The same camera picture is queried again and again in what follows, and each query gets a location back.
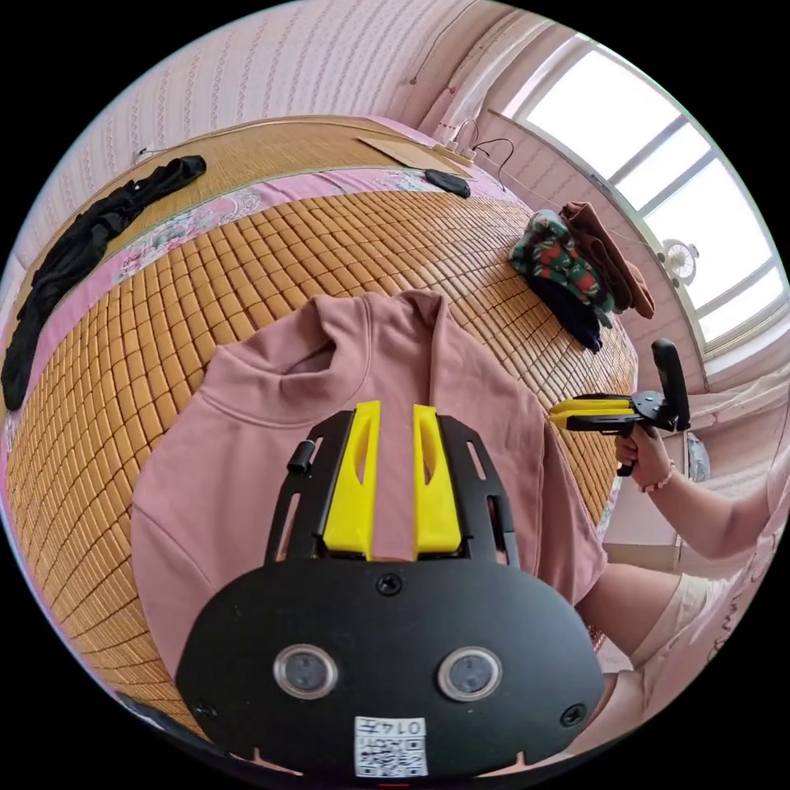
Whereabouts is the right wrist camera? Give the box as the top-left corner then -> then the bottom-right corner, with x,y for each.
652,337 -> 692,431

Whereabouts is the person's body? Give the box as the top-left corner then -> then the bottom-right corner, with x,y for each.
577,444 -> 790,761

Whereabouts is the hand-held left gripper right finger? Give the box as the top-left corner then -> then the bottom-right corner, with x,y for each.
411,404 -> 462,560

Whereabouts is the small black pouch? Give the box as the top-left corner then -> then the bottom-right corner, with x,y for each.
424,169 -> 472,199

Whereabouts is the bed with woven mat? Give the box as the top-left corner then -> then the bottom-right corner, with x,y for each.
0,114 -> 640,741

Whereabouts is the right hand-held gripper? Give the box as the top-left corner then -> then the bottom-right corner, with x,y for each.
548,389 -> 679,477

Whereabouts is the small white fan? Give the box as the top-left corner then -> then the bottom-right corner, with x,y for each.
656,237 -> 702,289

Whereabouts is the pile of clothes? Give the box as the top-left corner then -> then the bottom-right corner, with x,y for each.
509,200 -> 657,354

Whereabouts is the person's right forearm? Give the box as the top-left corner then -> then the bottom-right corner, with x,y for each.
641,462 -> 773,564

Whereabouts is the person's right hand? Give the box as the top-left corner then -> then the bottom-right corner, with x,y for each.
616,428 -> 675,493

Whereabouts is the pink long sleeve shirt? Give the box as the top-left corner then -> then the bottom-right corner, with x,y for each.
130,290 -> 610,675

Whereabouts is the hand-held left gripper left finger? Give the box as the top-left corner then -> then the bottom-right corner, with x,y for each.
323,401 -> 381,560

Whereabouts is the black garment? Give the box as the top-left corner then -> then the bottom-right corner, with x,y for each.
0,155 -> 208,412

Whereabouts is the flat brown carton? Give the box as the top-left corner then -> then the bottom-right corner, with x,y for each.
357,135 -> 477,181

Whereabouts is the window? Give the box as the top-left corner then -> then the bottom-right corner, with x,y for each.
500,34 -> 780,360

